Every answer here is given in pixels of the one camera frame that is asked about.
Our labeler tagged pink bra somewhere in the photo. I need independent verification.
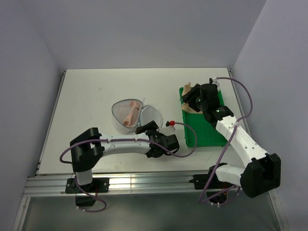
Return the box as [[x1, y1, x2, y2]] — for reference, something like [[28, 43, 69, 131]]
[[123, 101, 141, 127]]

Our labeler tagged mesh laundry bag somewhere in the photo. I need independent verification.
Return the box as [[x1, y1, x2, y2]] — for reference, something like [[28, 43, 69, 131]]
[[111, 99, 163, 134]]

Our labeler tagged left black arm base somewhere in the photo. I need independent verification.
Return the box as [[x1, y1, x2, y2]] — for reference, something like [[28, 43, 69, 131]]
[[64, 178, 109, 208]]

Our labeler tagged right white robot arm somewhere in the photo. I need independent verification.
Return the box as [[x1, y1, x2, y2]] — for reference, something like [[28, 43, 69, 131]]
[[181, 83, 281, 198]]

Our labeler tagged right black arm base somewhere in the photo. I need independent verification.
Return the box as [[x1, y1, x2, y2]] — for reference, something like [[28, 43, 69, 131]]
[[189, 174, 232, 204]]

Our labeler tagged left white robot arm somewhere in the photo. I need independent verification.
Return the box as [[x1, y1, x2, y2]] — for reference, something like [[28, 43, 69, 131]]
[[70, 120, 180, 192]]

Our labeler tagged beige bra in tray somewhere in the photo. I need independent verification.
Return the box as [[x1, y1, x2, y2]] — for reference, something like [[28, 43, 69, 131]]
[[181, 81, 205, 115]]

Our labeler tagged green plastic tray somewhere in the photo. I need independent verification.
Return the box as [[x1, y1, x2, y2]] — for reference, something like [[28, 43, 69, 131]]
[[179, 87, 227, 148]]

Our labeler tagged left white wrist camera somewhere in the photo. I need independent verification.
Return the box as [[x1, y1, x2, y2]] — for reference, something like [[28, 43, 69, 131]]
[[157, 120, 176, 135]]

